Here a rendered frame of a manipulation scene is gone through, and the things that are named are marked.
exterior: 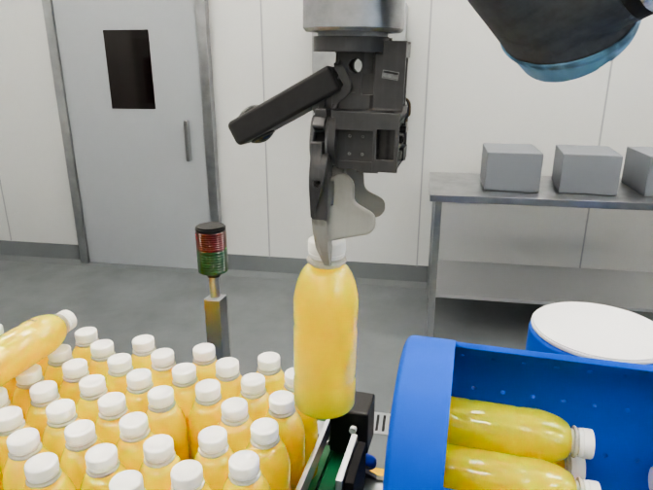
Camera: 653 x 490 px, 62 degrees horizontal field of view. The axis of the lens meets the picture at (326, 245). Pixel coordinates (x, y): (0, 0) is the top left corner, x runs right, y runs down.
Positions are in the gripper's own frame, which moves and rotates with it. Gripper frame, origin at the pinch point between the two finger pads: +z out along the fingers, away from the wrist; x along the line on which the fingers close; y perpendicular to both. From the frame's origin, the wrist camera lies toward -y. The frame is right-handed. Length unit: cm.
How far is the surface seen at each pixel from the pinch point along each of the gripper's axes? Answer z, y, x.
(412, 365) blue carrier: 16.6, 9.3, 6.6
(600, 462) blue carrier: 37, 36, 21
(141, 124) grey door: 33, -224, 317
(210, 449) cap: 31.4, -16.1, 2.7
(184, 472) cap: 30.4, -16.8, -2.9
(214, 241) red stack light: 18, -34, 44
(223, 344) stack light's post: 42, -34, 45
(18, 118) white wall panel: 32, -330, 314
